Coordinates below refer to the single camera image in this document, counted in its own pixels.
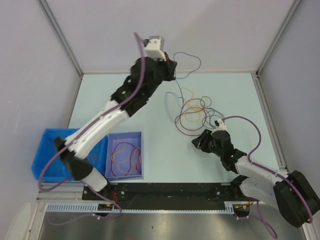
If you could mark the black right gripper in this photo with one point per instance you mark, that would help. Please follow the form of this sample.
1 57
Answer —
203 139

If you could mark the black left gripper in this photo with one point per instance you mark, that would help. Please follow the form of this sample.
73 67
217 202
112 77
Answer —
169 66

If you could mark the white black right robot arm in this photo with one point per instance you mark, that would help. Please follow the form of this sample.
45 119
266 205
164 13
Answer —
288 192

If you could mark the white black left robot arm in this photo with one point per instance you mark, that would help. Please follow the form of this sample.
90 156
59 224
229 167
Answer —
145 77

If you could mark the purple plastic bin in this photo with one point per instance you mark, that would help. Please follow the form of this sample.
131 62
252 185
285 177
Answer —
124 159

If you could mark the blue plastic bin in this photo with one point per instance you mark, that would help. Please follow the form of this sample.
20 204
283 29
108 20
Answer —
57 171
98 155

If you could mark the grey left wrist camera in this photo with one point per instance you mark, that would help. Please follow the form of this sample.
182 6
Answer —
154 46

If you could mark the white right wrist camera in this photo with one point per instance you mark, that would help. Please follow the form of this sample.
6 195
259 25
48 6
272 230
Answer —
220 125

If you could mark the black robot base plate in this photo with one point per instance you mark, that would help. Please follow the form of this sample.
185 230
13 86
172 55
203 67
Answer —
174 194

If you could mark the grey slotted cable duct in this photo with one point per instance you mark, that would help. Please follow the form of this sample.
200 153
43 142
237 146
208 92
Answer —
99 207

